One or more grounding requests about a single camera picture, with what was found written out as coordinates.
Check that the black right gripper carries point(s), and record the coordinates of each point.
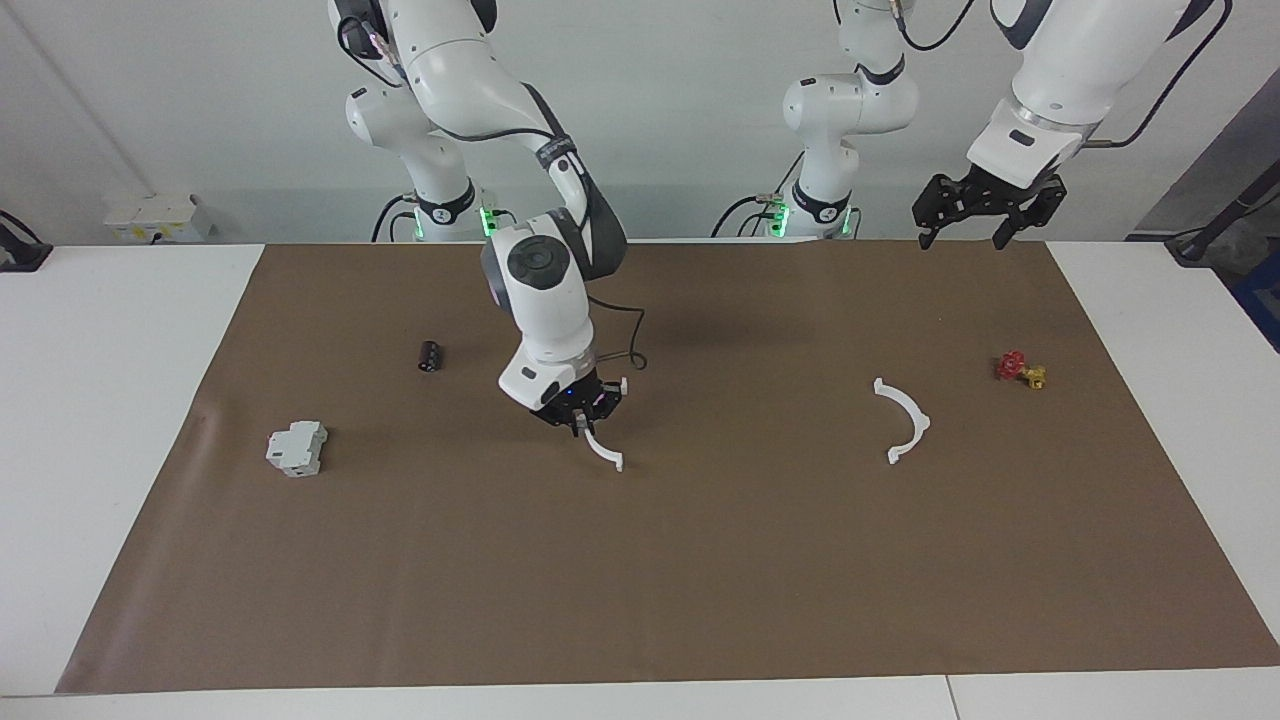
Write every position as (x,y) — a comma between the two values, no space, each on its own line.
(565,400)

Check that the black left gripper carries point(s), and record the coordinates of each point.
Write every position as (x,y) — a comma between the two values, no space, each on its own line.
(985,195)

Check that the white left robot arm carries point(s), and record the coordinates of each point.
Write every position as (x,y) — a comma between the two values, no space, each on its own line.
(850,100)

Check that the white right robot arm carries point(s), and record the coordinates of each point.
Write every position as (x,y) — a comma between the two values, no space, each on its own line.
(540,300)

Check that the black cylindrical capacitor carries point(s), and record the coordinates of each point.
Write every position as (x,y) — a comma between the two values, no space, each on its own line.
(430,357)

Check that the brown paper table mat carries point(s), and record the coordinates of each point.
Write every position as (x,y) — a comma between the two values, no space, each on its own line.
(700,580)

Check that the black stand with pole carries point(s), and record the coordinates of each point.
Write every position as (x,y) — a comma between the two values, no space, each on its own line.
(1195,248)

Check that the white circuit breaker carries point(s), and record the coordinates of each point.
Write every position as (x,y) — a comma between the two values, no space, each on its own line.
(295,448)

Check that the blue box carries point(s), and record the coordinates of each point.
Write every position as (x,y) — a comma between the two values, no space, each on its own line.
(1262,300)

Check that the black stand base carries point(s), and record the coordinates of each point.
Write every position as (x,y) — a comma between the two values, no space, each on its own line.
(20,255)

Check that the white wall socket box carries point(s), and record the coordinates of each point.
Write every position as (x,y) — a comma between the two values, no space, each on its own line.
(150,212)

